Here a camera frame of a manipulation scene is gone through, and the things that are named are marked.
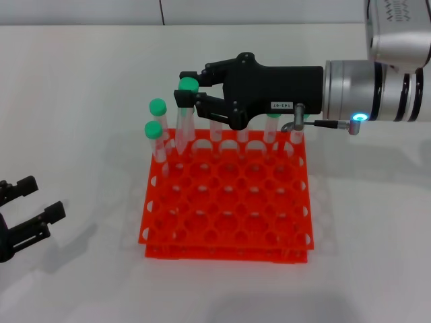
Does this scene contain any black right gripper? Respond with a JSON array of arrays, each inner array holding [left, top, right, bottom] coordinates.
[[173, 52, 325, 131]]

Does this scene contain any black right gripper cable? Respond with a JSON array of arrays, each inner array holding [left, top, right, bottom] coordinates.
[[279, 103, 351, 134]]

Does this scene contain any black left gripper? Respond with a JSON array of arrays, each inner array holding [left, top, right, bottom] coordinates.
[[0, 174, 67, 264]]

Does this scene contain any orange plastic test tube rack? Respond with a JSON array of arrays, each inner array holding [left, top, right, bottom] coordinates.
[[137, 129, 314, 266]]

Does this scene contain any silver vented right wrist box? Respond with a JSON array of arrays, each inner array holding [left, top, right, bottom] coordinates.
[[362, 0, 431, 73]]

